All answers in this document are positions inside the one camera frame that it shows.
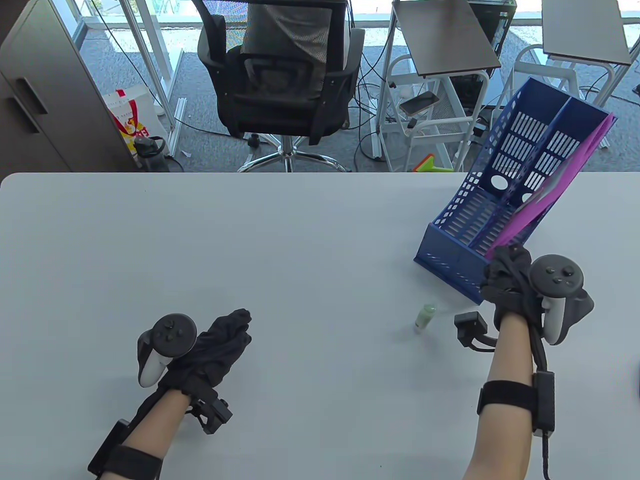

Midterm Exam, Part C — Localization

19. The person's left hand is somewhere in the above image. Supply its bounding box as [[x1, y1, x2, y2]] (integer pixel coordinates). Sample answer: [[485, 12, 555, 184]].
[[159, 308, 253, 401]]

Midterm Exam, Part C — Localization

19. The person's right hand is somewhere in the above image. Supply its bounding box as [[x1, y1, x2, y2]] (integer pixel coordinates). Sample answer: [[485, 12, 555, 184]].
[[479, 243, 546, 331]]

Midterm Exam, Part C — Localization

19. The black handheld controller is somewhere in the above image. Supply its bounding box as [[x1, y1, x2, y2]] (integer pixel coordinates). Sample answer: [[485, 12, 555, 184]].
[[137, 313, 199, 389], [528, 253, 596, 346]]

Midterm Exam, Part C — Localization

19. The green glue stick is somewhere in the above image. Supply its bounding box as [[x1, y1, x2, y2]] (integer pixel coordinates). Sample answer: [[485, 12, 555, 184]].
[[413, 303, 437, 334]]

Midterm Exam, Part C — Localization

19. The pink L-shaped folder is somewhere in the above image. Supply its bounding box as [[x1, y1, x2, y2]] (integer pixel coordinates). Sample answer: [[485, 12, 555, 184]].
[[483, 113, 617, 261]]

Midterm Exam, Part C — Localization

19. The person's right forearm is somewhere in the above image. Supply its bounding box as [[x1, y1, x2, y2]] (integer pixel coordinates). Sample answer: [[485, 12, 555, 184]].
[[461, 312, 537, 480]]

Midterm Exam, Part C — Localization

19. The blue plastic file rack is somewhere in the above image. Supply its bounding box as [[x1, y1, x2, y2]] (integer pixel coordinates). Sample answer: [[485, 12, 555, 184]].
[[413, 77, 619, 306]]

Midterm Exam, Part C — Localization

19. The black wrist sensor box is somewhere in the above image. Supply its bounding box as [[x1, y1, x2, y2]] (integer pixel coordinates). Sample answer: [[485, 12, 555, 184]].
[[87, 418, 132, 477], [531, 370, 556, 437]]

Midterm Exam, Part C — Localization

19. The green and red plastic tool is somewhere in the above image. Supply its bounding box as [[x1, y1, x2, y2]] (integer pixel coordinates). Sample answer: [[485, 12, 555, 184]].
[[412, 154, 453, 173]]

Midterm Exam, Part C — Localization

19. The white rolling cart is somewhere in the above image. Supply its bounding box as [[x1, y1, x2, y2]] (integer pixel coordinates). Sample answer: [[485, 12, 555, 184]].
[[375, 52, 493, 173]]

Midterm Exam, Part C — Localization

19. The black smartphone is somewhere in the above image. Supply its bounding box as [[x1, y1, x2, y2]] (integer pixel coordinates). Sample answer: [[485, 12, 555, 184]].
[[398, 91, 441, 117]]

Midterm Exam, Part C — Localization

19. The black water bottle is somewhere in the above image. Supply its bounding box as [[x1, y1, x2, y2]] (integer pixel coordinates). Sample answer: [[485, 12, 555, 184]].
[[133, 136, 171, 173]]

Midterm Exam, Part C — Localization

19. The red and white shopping bag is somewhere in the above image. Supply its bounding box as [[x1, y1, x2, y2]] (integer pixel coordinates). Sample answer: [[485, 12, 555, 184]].
[[103, 85, 168, 156]]

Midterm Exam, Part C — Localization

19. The brown-top side table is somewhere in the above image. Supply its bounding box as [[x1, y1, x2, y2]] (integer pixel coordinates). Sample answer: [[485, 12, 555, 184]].
[[541, 0, 633, 67], [391, 0, 502, 78]]

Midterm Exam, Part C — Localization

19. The black computer tower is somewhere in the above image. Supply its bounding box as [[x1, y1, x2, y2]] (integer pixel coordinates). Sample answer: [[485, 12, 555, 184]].
[[470, 0, 517, 57]]

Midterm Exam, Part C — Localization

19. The black mesh office chair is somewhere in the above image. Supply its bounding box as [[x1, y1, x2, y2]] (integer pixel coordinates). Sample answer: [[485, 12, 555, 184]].
[[192, 0, 366, 173]]

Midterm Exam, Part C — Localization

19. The tall storage cabinet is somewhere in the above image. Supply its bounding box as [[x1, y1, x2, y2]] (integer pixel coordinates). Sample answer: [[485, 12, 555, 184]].
[[0, 0, 138, 173]]

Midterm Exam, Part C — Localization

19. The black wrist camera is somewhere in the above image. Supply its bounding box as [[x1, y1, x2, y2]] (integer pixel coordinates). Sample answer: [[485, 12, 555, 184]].
[[188, 397, 234, 436], [453, 310, 497, 354]]

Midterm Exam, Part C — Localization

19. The black arm strap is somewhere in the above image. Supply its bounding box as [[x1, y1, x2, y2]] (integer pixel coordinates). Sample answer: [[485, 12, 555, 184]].
[[101, 444, 164, 480], [476, 379, 537, 416]]

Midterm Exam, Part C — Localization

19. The black braided cable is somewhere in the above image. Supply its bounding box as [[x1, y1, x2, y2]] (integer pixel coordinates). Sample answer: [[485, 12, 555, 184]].
[[539, 432, 554, 480]]

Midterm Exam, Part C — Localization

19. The white metal table frame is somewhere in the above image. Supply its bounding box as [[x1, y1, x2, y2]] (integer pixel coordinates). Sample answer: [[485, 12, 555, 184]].
[[117, 0, 188, 157]]

